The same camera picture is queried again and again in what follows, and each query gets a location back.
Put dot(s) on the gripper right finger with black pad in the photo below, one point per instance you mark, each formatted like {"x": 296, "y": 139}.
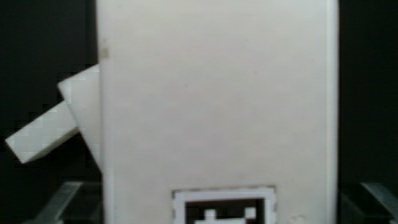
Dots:
{"x": 369, "y": 204}

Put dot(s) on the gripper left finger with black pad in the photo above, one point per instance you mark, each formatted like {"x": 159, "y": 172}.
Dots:
{"x": 74, "y": 206}

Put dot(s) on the white cabinet body box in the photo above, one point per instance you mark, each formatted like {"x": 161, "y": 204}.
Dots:
{"x": 72, "y": 118}

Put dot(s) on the white cabinet top block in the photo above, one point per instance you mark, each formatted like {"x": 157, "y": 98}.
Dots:
{"x": 220, "y": 111}

